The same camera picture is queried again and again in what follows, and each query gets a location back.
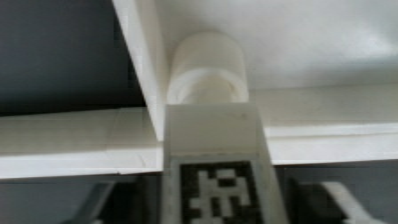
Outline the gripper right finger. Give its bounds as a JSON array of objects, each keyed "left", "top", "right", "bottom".
[{"left": 287, "top": 179, "right": 386, "bottom": 224}]

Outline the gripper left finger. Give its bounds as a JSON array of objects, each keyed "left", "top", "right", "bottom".
[{"left": 65, "top": 179, "right": 159, "bottom": 224}]

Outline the white table leg edge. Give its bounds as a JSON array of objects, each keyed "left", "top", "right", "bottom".
[{"left": 161, "top": 103, "right": 290, "bottom": 224}]

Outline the white square table top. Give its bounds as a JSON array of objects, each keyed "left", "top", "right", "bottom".
[{"left": 0, "top": 0, "right": 398, "bottom": 180}]

